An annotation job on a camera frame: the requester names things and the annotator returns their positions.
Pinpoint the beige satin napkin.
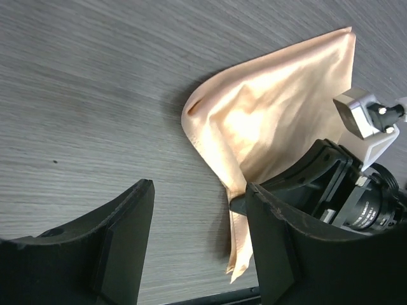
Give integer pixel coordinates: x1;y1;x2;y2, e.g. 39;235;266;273
181;26;357;284

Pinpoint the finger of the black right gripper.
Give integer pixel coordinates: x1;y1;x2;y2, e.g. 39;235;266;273
229;194;247;216

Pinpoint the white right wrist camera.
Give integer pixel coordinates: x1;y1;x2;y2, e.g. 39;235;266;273
333;88;406;172

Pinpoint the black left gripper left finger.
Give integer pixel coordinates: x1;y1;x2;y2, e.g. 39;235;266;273
1;179;155;304

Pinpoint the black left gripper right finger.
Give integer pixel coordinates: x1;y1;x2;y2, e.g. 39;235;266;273
245;184;406;304

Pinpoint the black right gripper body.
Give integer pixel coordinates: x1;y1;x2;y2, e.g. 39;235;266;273
262;139;406;234

